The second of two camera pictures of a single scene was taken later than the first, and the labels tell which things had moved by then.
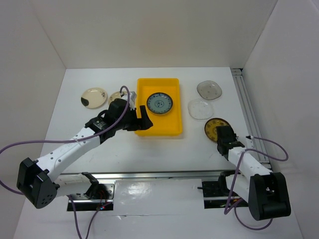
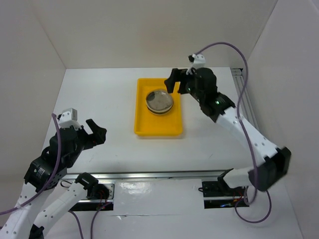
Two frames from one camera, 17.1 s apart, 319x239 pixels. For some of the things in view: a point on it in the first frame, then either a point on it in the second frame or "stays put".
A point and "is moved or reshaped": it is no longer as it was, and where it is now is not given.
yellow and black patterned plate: [210, 127] -> [160, 113]
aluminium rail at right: [254, 134] stays put
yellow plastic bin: [169, 123] stays put
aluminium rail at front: [145, 177] stays put
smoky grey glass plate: [209, 90] is moved or reshaped
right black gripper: [235, 138] -> [176, 74]
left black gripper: [145, 123] -> [99, 134]
